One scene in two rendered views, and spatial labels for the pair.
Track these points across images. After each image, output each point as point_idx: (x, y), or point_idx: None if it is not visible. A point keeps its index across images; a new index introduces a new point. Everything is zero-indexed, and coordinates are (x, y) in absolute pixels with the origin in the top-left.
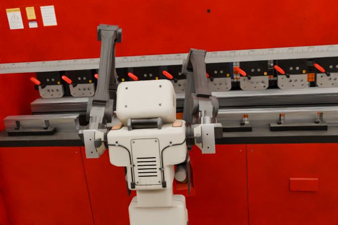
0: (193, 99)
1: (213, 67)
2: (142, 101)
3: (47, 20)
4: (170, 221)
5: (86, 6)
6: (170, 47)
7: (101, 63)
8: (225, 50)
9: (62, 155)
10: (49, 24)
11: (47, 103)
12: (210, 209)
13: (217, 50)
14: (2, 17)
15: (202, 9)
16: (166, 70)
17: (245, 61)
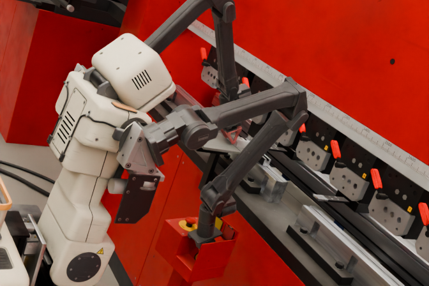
0: (180, 105)
1: (355, 150)
2: (113, 57)
3: None
4: (64, 221)
5: None
6: (327, 89)
7: (166, 21)
8: (380, 135)
9: (168, 150)
10: None
11: None
12: None
13: (371, 129)
14: None
15: (387, 55)
16: None
17: (396, 169)
